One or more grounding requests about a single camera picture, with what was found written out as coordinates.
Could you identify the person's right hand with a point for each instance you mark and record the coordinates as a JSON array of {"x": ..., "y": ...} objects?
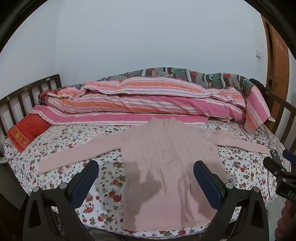
[{"x": 286, "y": 220}]

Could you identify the white wall switch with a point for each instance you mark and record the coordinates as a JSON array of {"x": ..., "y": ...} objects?
[{"x": 258, "y": 53}]

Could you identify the floral bed sheet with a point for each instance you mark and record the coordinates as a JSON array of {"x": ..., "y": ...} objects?
[{"x": 69, "y": 139}]

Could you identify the pink orange striped quilt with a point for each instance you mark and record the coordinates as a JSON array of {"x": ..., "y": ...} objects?
[{"x": 138, "y": 102}]

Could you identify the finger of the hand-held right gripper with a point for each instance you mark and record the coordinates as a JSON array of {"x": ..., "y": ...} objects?
[
  {"x": 274, "y": 165},
  {"x": 290, "y": 154}
]

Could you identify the wooden door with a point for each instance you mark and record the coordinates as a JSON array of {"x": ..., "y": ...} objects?
[{"x": 277, "y": 58}]

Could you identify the dark wooden headboard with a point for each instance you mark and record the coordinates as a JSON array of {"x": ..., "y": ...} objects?
[{"x": 46, "y": 82}]

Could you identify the red pillow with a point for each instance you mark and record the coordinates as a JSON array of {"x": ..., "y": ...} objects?
[{"x": 27, "y": 129}]

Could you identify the pink knit sweater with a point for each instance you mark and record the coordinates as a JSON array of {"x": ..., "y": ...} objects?
[{"x": 161, "y": 150}]

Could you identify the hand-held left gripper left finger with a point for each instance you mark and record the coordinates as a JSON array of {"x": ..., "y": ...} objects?
[{"x": 86, "y": 180}]

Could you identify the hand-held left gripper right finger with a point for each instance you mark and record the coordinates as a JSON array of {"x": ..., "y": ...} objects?
[{"x": 207, "y": 183}]

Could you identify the dark floral blanket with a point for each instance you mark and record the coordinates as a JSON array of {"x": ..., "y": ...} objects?
[{"x": 180, "y": 74}]

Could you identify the dark cloth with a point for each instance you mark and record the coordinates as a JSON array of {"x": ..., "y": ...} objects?
[{"x": 256, "y": 83}]

